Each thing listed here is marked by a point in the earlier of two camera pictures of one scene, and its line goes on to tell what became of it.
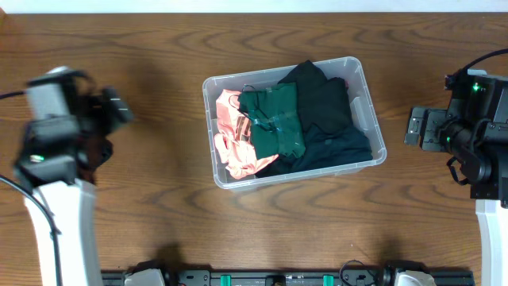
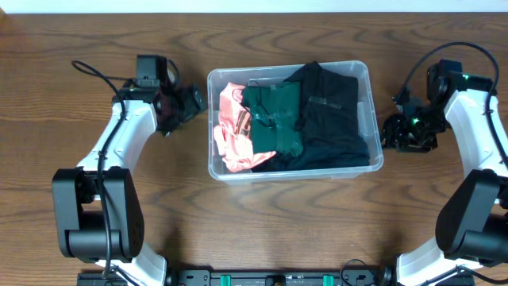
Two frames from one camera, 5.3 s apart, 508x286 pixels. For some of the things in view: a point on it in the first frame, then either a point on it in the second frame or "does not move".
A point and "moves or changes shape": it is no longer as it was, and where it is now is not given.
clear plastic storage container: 291,123 does not move
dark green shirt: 275,120 does not move
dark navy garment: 325,147 does not move
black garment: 95,150 moves or changes shape
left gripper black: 100,151 → 190,105
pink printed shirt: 233,142 moves or changes shape
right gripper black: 421,121 → 397,137
